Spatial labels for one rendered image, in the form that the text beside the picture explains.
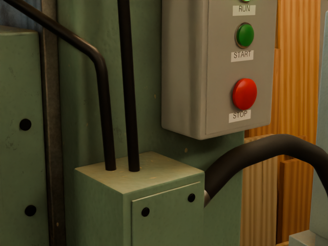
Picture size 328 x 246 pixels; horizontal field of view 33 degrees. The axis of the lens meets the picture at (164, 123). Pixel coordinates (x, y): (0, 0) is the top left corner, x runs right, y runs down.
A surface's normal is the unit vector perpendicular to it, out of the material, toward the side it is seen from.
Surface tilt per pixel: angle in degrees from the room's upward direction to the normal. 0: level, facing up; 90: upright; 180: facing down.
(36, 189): 90
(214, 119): 90
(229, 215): 90
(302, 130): 87
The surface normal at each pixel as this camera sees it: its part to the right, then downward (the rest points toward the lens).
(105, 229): -0.78, 0.15
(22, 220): 0.62, 0.19
